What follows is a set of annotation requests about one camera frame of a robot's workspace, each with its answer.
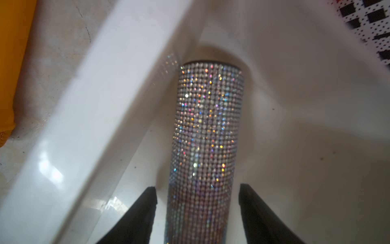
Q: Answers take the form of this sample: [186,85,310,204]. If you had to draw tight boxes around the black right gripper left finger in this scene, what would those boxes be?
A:
[98,187,157,244]

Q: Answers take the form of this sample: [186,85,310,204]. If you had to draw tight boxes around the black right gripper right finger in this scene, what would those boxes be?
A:
[239,184,304,244]

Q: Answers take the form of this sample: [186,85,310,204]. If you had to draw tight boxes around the silver rhinestone microphone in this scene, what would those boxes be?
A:
[164,61,245,244]

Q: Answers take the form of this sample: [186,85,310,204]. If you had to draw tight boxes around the white top drawer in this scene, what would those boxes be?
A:
[1,1,390,244]

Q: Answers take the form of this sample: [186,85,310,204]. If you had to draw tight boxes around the orange microphone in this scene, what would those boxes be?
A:
[1,0,37,146]

